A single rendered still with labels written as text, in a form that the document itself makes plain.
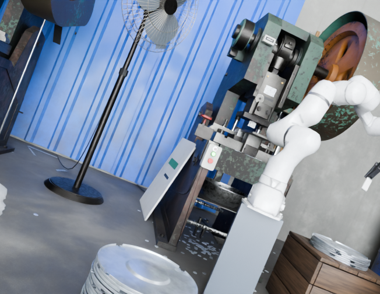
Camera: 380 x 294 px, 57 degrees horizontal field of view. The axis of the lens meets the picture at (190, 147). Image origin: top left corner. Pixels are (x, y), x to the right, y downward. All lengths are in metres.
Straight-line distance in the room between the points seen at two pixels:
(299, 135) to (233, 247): 0.53
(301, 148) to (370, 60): 0.86
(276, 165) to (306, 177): 2.29
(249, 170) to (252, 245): 0.67
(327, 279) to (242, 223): 0.51
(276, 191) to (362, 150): 2.63
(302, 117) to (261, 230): 0.50
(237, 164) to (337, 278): 0.76
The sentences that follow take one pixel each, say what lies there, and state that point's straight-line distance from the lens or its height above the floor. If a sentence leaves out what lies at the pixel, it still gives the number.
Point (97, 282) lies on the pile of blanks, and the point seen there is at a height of 0.20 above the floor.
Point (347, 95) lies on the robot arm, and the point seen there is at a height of 1.04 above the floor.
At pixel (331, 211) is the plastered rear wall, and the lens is 3.99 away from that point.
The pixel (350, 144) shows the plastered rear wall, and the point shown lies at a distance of 3.97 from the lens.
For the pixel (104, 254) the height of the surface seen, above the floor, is 0.24.
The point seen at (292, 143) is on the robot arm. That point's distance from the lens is 1.48.
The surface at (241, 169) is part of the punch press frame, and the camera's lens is 2.05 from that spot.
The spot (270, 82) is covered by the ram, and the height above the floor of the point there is 1.11.
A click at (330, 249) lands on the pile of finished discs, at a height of 0.38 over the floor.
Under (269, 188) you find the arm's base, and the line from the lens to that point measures 1.48.
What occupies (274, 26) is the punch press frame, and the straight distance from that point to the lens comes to 2.26.
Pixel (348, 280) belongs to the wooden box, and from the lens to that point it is 1.83.
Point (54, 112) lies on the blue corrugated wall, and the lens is 3.38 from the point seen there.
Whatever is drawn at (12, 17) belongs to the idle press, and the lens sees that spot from 2.57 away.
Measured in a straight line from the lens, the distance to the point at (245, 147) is 2.10.
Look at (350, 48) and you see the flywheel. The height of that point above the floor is 1.51.
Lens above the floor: 0.62
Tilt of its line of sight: 2 degrees down
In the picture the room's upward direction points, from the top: 23 degrees clockwise
